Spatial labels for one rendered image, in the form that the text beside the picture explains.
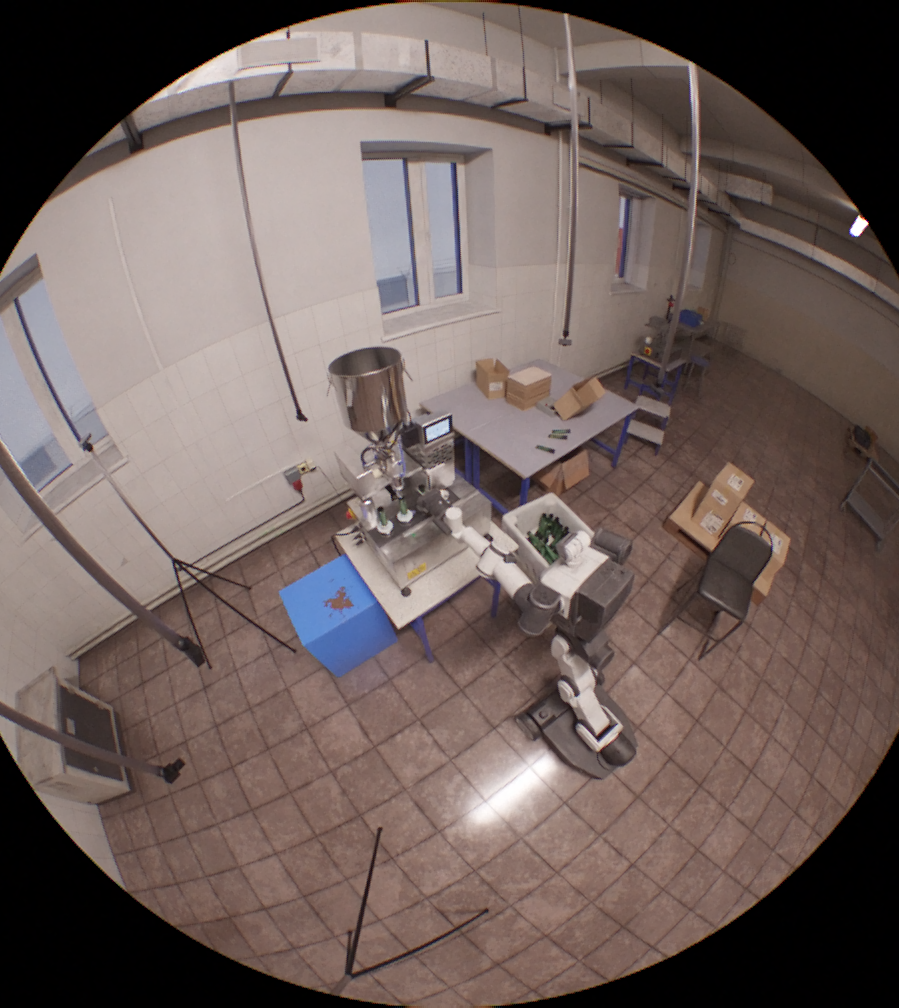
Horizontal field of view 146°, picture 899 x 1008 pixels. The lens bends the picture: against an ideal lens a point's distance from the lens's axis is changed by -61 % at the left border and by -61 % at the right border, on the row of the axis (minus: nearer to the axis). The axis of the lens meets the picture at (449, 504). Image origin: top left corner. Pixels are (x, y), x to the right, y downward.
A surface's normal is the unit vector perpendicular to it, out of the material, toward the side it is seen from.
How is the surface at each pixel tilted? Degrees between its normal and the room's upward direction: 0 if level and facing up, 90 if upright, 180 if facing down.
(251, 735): 0
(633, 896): 0
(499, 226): 90
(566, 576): 16
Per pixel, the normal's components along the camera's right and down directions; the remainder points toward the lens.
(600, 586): -0.20, -0.83
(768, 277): -0.80, 0.46
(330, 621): -0.05, -0.69
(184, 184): 0.60, 0.55
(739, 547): -0.64, 0.40
